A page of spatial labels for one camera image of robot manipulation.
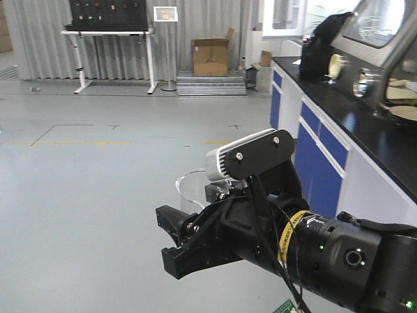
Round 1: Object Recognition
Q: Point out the metal grate platform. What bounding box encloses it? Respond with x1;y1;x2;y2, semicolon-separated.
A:
177;70;247;97

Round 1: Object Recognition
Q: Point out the small cardboard box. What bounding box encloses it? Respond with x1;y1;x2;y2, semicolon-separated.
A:
259;50;272;67

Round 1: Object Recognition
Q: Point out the black bag on counter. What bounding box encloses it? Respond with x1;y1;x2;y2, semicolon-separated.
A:
299;12;354;80

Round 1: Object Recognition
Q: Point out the black panel board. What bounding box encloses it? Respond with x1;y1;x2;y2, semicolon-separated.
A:
65;0;149;31

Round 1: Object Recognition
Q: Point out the large cardboard box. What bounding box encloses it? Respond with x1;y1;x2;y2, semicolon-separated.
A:
192;28;235;76

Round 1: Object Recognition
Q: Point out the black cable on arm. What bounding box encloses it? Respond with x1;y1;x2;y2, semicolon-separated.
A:
246;175;313;313

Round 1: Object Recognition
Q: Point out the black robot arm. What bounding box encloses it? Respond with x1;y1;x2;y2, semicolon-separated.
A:
156;160;416;312

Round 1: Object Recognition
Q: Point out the green circuit board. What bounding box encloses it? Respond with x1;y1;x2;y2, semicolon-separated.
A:
273;299;298;313

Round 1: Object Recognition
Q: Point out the grey metal bin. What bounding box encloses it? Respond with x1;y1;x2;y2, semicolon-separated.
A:
245;66;260;92

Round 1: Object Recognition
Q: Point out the white standing desk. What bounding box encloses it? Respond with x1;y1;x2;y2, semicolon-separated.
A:
61;27;158;95

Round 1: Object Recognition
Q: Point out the sign stand with picture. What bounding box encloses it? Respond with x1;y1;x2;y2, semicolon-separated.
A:
153;6;179;92

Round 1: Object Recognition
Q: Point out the clear glass beaker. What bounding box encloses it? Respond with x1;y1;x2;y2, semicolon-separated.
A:
175;168;209;214

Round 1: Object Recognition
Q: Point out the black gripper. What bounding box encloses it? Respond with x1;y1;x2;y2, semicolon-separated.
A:
156;160;308;279

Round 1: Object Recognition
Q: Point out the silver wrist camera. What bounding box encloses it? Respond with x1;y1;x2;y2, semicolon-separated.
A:
205;128;295;181

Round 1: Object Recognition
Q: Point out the blue lab cabinet counter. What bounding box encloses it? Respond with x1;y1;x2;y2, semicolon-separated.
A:
270;57;416;225

